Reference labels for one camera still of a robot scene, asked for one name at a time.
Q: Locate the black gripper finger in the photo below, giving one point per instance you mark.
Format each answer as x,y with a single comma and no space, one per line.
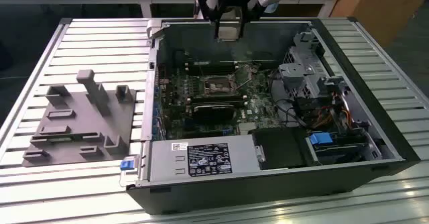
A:
217,28
244,23

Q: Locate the silver CPU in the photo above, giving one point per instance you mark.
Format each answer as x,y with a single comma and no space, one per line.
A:
230,33

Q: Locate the black RAM slot row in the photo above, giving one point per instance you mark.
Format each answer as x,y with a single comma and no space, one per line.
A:
213,68
217,99

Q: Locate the CPU socket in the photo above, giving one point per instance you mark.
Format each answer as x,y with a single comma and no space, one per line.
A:
217,87

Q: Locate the metal drive cage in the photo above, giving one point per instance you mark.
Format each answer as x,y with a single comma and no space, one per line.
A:
300,83

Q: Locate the green motherboard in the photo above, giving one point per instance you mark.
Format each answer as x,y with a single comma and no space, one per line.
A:
254,108

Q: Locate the black graphics card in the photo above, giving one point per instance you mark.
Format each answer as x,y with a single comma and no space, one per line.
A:
213,113

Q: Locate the silver chipset heatsink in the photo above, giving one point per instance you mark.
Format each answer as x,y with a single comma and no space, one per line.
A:
246,128

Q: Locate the wooden cabinet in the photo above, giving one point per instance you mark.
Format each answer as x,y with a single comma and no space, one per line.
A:
395,13

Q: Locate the black plastic shroud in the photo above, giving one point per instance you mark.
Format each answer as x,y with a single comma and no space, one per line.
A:
280,146

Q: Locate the hard disk in blue carrier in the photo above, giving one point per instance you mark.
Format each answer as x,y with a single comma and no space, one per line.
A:
319,138

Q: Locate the grey power supply unit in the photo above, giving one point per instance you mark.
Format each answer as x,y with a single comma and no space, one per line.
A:
167,163

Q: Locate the grey parts rack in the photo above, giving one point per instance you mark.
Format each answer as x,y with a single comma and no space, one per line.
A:
76,133

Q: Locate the blue case latch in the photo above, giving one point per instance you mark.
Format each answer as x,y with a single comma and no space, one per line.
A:
125,165

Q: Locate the black PC case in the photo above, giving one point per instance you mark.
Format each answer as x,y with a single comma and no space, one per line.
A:
234,196

